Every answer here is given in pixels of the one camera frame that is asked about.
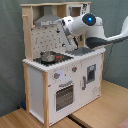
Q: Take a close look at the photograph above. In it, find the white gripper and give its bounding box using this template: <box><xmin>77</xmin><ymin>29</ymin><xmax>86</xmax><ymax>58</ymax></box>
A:
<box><xmin>57</xmin><ymin>16</ymin><xmax>74</xmax><ymax>38</ymax></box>

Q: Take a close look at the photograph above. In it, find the small metal pot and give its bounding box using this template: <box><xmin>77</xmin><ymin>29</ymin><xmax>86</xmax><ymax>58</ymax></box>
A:
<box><xmin>40</xmin><ymin>51</ymin><xmax>56</xmax><ymax>62</ymax></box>

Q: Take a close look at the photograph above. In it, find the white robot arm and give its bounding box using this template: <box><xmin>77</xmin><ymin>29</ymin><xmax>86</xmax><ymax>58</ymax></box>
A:
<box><xmin>57</xmin><ymin>13</ymin><xmax>128</xmax><ymax>51</ymax></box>

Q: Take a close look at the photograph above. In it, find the wooden toy kitchen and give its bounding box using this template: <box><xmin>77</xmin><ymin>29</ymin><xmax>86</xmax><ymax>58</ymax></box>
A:
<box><xmin>22</xmin><ymin>2</ymin><xmax>105</xmax><ymax>127</ymax></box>

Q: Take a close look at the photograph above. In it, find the grey range hood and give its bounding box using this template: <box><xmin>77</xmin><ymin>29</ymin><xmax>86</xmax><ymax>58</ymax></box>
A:
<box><xmin>35</xmin><ymin>6</ymin><xmax>60</xmax><ymax>27</ymax></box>

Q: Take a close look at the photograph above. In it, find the grey toy sink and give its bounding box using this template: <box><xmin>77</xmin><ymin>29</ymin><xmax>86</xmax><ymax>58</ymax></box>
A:
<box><xmin>68</xmin><ymin>47</ymin><xmax>91</xmax><ymax>56</ymax></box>

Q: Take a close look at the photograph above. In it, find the black toy stovetop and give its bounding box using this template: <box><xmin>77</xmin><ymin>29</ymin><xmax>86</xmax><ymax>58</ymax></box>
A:
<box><xmin>35</xmin><ymin>53</ymin><xmax>71</xmax><ymax>66</ymax></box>

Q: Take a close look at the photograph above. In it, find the right red stove knob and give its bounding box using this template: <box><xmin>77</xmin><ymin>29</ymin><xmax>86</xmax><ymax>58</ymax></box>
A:
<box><xmin>71</xmin><ymin>66</ymin><xmax>78</xmax><ymax>73</ymax></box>

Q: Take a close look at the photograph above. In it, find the grey ice dispenser panel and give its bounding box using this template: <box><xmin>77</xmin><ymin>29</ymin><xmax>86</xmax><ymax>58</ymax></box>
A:
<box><xmin>87</xmin><ymin>65</ymin><xmax>96</xmax><ymax>83</ymax></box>

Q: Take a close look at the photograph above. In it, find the toy oven door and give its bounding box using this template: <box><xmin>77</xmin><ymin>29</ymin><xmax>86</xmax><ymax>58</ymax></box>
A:
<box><xmin>56</xmin><ymin>81</ymin><xmax>74</xmax><ymax>111</ymax></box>

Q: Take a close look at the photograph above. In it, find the grey cabinet door handle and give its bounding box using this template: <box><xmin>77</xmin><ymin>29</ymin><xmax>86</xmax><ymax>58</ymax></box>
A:
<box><xmin>82</xmin><ymin>76</ymin><xmax>86</xmax><ymax>90</ymax></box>

